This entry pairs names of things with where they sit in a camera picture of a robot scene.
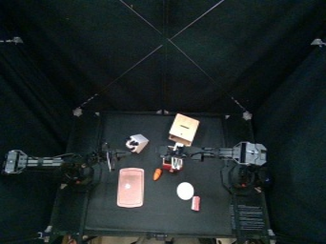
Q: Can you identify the orange toy carrot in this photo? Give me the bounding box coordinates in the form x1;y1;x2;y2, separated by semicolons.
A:
151;168;164;182

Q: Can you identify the small red wooden open box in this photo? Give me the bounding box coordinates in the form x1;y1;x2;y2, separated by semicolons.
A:
162;159;184;173

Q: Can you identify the white grey cube toy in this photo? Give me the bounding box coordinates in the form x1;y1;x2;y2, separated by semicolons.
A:
124;133;150;154

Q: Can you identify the white round plate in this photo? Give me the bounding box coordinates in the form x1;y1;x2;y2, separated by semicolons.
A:
176;181;197;201

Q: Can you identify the pink rectangular tray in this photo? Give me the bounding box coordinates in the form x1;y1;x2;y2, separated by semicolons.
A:
116;167;146;209

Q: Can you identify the red pink block toy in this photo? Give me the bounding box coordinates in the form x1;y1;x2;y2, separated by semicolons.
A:
190;195;202;213

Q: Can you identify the grey table edge clamp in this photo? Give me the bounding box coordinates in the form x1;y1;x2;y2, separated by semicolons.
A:
146;232;170;241

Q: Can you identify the white text label sticker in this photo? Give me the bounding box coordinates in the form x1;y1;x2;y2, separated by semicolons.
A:
234;204;267;234

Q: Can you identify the grey table corner clamp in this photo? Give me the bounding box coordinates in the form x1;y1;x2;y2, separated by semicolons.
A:
265;230;278;243
38;225;55;243

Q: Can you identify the thin diagonal brace wire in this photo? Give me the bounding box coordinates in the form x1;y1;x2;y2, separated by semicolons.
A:
78;0;227;110
118;0;249;112

